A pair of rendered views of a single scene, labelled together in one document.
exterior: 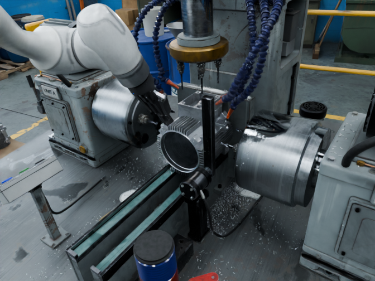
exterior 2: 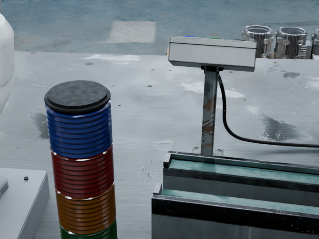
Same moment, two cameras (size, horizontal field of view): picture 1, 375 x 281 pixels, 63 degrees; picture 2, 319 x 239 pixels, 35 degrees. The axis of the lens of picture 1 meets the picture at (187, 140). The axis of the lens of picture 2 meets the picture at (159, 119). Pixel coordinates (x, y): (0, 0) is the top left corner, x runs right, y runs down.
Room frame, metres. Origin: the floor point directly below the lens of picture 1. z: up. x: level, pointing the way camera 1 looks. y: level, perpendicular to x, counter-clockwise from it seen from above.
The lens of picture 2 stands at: (0.18, -0.34, 1.42)
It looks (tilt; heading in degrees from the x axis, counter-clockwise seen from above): 29 degrees down; 63
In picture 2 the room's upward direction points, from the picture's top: straight up
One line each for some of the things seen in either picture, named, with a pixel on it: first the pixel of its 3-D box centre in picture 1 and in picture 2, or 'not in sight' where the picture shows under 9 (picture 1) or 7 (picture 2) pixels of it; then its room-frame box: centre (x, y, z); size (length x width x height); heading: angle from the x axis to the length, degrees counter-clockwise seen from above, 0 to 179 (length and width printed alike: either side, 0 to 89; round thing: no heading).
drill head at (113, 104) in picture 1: (123, 108); not in sight; (1.12, 0.25, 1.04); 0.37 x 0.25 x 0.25; 52
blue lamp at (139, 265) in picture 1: (155, 257); (79, 121); (0.30, 0.06, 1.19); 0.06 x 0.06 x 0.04
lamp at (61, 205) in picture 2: not in sight; (86, 198); (0.30, 0.06, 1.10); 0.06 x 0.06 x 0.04
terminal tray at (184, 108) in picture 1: (200, 109); not in sight; (0.94, -0.05, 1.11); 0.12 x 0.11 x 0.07; 143
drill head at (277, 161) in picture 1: (291, 160); not in sight; (0.71, -0.29, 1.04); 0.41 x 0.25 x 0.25; 52
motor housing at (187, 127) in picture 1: (195, 137); not in sight; (0.90, -0.03, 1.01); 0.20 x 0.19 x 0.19; 143
